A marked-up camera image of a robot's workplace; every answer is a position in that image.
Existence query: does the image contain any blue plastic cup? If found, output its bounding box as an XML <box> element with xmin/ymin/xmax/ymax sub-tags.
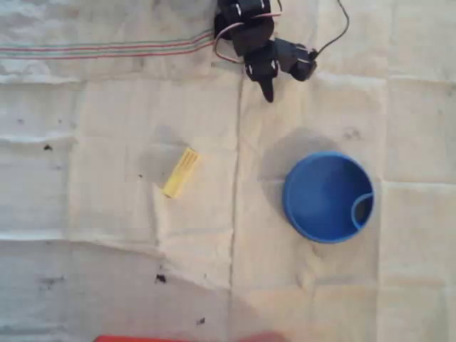
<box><xmin>282</xmin><ymin>151</ymin><xmax>375</xmax><ymax>245</ymax></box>

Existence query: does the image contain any white cloth with coloured stripes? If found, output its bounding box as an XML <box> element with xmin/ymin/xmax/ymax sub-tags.
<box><xmin>0</xmin><ymin>0</ymin><xmax>247</xmax><ymax>86</ymax></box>

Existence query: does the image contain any thin black cable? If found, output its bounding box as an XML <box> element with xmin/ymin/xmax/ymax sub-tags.
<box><xmin>314</xmin><ymin>0</ymin><xmax>351</xmax><ymax>57</ymax></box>

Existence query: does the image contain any yellow rectangular block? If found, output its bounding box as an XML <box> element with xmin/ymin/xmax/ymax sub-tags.
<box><xmin>162</xmin><ymin>147</ymin><xmax>202</xmax><ymax>199</ymax></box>

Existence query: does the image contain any white creased cloth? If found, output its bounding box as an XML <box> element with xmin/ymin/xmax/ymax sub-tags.
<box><xmin>0</xmin><ymin>0</ymin><xmax>456</xmax><ymax>342</ymax></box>

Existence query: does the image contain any red and white object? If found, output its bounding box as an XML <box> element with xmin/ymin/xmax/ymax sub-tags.
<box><xmin>93</xmin><ymin>331</ymin><xmax>286</xmax><ymax>342</ymax></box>

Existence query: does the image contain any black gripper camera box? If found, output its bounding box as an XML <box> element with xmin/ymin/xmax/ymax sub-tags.
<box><xmin>276</xmin><ymin>37</ymin><xmax>318</xmax><ymax>83</ymax></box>

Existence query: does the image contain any white and red servo cable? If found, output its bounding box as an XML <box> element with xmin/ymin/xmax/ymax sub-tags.
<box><xmin>213</xmin><ymin>0</ymin><xmax>284</xmax><ymax>66</ymax></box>

